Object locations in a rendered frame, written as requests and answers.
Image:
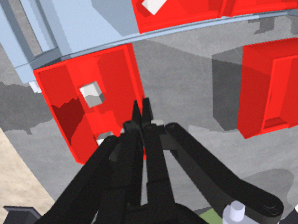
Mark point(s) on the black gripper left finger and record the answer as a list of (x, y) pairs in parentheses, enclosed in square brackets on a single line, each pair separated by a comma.
[(79, 202)]

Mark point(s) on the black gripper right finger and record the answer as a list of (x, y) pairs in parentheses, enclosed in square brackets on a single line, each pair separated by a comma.
[(232, 198)]

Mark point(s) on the red bin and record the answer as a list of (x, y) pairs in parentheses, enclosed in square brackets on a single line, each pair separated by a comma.
[(257, 81), (256, 6), (79, 124), (167, 14)]

